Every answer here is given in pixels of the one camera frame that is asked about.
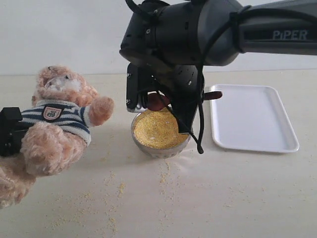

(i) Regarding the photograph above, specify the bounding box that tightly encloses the dark red wooden spoon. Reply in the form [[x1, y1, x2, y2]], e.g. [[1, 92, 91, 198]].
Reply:
[[146, 91, 222, 112]]

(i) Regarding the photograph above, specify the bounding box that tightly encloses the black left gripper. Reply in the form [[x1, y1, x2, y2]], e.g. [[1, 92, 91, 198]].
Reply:
[[0, 107, 31, 157]]

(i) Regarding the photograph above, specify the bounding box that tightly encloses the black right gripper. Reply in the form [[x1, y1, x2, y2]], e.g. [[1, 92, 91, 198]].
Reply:
[[148, 65, 198, 134]]

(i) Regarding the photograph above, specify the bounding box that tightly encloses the white rectangular plastic tray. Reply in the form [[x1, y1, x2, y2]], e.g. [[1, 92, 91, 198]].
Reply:
[[205, 84, 300, 154]]

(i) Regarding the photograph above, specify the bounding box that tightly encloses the tan teddy bear striped sweater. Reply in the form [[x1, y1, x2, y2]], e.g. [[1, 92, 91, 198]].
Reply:
[[0, 65, 114, 208]]

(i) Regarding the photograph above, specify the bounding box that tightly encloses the steel bowl of yellow millet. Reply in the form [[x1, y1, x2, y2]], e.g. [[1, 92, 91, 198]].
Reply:
[[131, 109, 191, 159]]

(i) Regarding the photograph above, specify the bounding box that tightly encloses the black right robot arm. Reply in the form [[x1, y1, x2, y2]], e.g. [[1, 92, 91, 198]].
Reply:
[[119, 0, 317, 133]]

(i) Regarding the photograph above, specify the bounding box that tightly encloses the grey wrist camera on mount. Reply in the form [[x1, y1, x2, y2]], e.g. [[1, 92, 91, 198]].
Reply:
[[125, 63, 159, 114]]

